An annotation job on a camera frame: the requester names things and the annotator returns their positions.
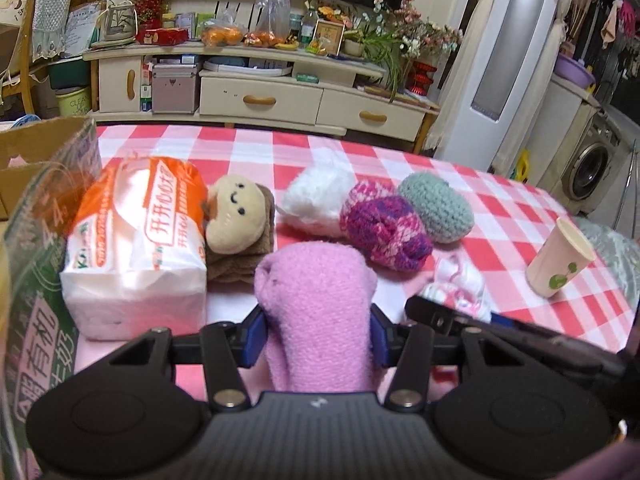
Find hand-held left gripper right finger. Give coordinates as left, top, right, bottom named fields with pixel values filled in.
left=367, top=305, right=561, bottom=409

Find silver case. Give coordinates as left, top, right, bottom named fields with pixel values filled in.
left=151, top=63, right=198, bottom=113

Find magenta knitted ball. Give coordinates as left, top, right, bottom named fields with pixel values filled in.
left=339, top=181, right=434, bottom=273

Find green printed carton box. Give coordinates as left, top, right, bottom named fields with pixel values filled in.
left=0, top=116, right=101, bottom=480

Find yellow green toy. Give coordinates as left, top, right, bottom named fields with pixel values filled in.
left=510, top=150, right=531, bottom=181

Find beige paper cup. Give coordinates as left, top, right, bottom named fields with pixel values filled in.
left=525, top=217, right=597, bottom=298

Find green plastic bottle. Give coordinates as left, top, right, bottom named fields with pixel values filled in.
left=300, top=7, right=319, bottom=45

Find cream television cabinet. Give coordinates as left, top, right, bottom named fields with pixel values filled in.
left=82, top=40, right=441, bottom=143

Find small picture frame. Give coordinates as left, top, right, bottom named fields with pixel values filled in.
left=312, top=20, right=345, bottom=56

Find potted green plant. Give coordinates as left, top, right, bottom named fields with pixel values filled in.
left=344, top=25, right=406, bottom=96

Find purple basin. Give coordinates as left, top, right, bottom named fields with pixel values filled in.
left=554, top=55, right=597, bottom=86

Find white standing air conditioner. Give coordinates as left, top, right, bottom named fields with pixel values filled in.
left=435, top=0, right=561, bottom=173

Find washing machine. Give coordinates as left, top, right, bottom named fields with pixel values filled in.
left=560, top=112, right=632, bottom=216

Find pink checkered tablecloth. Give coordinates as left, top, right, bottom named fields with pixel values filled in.
left=70, top=122, right=636, bottom=411

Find orange white tissue pack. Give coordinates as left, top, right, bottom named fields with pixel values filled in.
left=60, top=156, right=208, bottom=343

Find white pink knitted cloth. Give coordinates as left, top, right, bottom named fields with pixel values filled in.
left=417, top=255, right=493, bottom=323

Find pink fluffy sock roll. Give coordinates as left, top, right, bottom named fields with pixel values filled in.
left=254, top=241, right=385, bottom=393

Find clear plastic bag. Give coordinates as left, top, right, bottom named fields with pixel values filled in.
left=255, top=0, right=295, bottom=38

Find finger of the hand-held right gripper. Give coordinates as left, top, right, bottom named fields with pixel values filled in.
left=404, top=296, right=496, bottom=333

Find pale green bucket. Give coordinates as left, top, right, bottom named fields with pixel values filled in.
left=55, top=87, right=93, bottom=118

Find red flat box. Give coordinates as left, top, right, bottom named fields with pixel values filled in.
left=136, top=28, right=190, bottom=45

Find bag of oranges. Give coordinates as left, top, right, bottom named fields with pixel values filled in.
left=243, top=32, right=288, bottom=48
left=201, top=25, right=244, bottom=48

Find small beige plush doll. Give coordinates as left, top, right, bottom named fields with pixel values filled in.
left=200, top=174, right=276, bottom=286

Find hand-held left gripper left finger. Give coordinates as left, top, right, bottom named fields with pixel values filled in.
left=75, top=305, right=271, bottom=409

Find teal crocheted pouch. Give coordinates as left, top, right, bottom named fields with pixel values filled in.
left=397, top=172, right=475, bottom=245

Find hanging clothes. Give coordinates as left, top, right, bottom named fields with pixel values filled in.
left=600, top=0, right=640, bottom=46

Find red berry branches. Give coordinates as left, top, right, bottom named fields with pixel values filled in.
left=127, top=0, right=173, bottom=26

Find white fluffy ball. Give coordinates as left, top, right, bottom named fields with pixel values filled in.
left=276, top=165, right=357, bottom=238

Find artificial flower bouquet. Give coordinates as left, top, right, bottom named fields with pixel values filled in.
left=372, top=0, right=463, bottom=58

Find grey fluffy blanket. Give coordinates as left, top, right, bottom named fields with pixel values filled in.
left=575, top=217, right=640, bottom=306

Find lace covered chair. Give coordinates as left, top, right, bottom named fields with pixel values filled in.
left=30, top=0, right=73, bottom=63

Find red stand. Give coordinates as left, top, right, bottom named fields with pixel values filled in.
left=406, top=61, right=437, bottom=97

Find white tray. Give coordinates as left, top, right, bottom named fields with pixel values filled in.
left=202, top=56, right=293, bottom=78

